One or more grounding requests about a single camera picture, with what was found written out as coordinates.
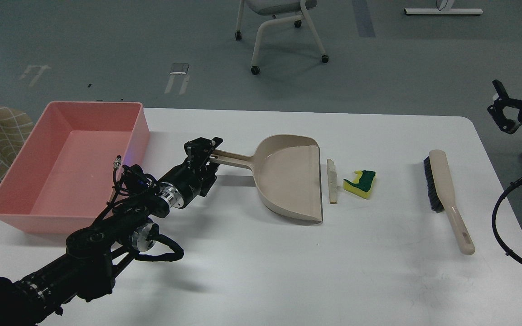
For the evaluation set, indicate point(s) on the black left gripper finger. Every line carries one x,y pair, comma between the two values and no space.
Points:
210,145
194,150

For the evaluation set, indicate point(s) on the yellow green scouring sponge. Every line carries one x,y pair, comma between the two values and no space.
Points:
362,184

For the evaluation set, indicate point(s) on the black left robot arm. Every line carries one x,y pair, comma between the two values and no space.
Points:
122,232

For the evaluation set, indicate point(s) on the grey floor socket plate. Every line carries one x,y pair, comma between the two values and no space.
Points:
179,68

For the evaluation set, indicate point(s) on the beige hand brush black bristles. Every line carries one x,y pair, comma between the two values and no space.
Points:
442,197

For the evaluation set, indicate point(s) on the pink plastic bin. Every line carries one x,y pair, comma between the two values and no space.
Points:
62,177

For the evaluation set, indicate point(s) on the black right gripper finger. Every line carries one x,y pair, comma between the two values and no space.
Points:
501,102

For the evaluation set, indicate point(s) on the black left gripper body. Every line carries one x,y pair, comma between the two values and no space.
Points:
191,178

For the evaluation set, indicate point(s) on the beige plastic dustpan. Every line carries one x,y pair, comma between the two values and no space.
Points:
286,171

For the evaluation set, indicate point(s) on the white table base bar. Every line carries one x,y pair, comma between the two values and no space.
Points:
443,12

